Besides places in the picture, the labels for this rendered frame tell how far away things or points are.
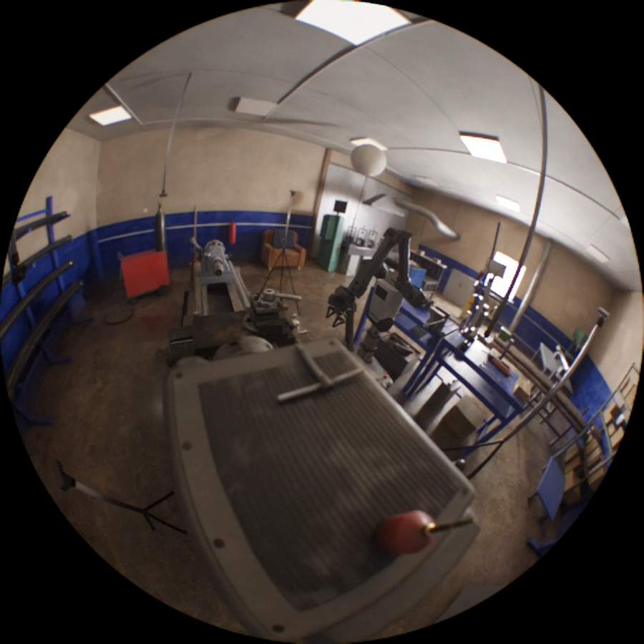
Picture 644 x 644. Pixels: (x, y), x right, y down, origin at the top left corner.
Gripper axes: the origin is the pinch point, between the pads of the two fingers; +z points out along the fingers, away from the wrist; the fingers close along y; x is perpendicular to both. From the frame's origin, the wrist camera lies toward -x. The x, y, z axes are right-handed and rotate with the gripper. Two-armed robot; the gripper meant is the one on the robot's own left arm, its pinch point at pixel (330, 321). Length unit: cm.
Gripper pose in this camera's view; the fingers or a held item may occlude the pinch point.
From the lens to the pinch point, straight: 117.8
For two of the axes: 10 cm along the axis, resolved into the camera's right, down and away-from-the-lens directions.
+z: -6.2, 7.4, 2.6
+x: 7.0, 3.7, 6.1
